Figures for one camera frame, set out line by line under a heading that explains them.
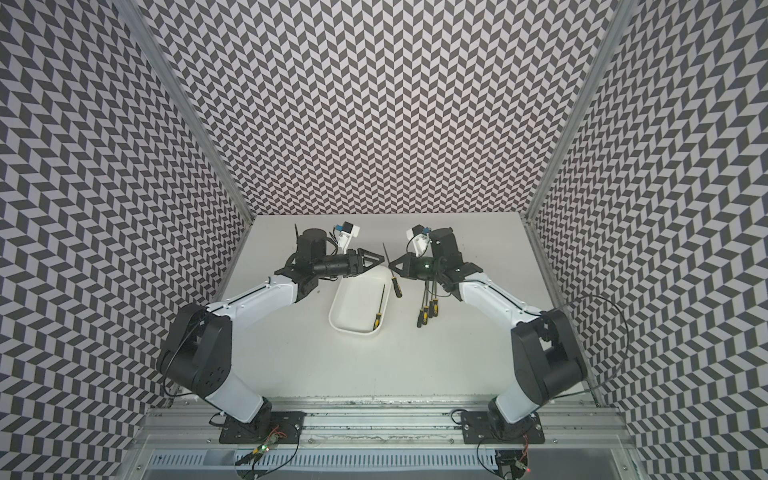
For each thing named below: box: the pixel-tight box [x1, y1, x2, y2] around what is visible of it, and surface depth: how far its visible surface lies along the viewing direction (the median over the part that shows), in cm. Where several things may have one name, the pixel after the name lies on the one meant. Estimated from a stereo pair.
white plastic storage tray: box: [328, 265, 392, 336], surface depth 94 cm
